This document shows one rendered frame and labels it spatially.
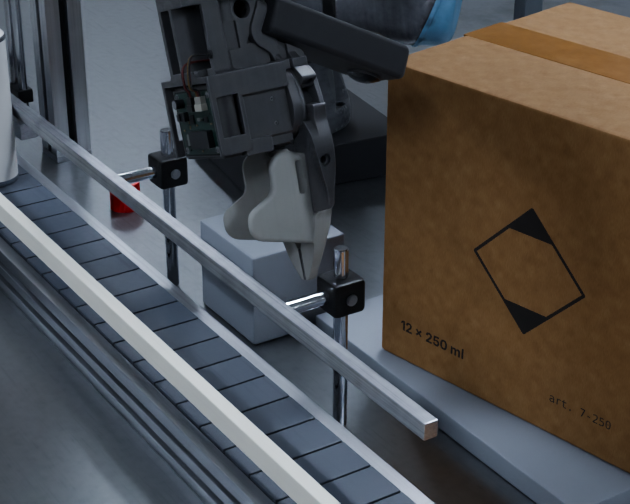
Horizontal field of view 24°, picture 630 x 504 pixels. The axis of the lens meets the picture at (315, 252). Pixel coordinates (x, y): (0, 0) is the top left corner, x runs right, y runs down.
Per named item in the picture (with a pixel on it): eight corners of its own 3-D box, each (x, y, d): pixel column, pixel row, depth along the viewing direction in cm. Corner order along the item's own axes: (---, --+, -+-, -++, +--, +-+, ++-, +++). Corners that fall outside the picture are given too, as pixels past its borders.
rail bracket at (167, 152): (114, 292, 143) (103, 137, 136) (179, 274, 147) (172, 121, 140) (128, 306, 141) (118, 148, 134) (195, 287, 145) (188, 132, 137)
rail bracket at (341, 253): (271, 435, 121) (268, 258, 114) (344, 410, 124) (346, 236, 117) (292, 454, 118) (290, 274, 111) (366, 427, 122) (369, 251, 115)
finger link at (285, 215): (250, 296, 98) (223, 161, 97) (323, 274, 101) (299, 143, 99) (272, 299, 95) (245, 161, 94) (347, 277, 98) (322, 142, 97)
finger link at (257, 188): (228, 292, 101) (202, 162, 99) (301, 271, 104) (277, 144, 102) (250, 296, 98) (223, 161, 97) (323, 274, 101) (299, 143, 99)
